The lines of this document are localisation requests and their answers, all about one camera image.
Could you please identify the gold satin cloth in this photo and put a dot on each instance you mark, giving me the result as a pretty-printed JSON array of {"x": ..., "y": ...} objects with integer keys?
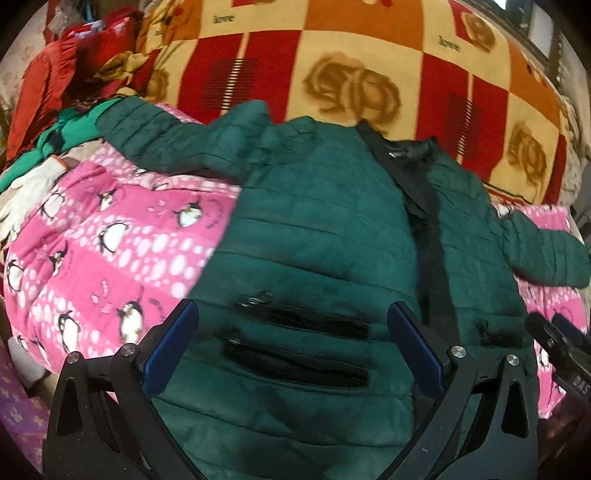
[{"x": 120, "y": 67}]

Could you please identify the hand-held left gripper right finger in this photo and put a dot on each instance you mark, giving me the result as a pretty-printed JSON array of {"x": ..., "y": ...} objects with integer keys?
[{"x": 414, "y": 344}]

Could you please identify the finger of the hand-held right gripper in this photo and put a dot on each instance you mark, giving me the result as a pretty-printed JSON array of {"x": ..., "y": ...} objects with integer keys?
[{"x": 554, "y": 337}]

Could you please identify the red cloth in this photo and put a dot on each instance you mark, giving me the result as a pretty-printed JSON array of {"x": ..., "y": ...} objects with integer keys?
[{"x": 51, "y": 78}]

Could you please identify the white glove with orange cuff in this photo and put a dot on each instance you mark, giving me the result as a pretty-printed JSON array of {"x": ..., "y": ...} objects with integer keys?
[{"x": 27, "y": 194}]

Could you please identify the dark green quilted jacket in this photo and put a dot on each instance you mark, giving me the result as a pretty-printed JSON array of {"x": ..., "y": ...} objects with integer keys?
[{"x": 323, "y": 230}]

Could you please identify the purple patterned cloth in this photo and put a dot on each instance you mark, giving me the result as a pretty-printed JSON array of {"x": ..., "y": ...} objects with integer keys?
[{"x": 18, "y": 406}]

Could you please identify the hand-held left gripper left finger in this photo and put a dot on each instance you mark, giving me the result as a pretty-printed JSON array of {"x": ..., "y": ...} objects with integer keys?
[{"x": 171, "y": 341}]

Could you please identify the rose print checked blanket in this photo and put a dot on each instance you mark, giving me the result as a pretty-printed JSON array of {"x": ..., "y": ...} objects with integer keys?
[{"x": 369, "y": 55}]

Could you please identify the bright green cloth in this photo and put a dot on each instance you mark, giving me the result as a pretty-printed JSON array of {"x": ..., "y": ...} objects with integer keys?
[{"x": 60, "y": 134}]

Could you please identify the pink penguin print blanket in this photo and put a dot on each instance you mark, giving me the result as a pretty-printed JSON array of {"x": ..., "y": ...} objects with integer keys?
[{"x": 115, "y": 240}]

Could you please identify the dark window frame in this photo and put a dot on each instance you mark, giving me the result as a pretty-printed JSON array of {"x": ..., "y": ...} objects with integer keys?
[{"x": 545, "y": 32}]

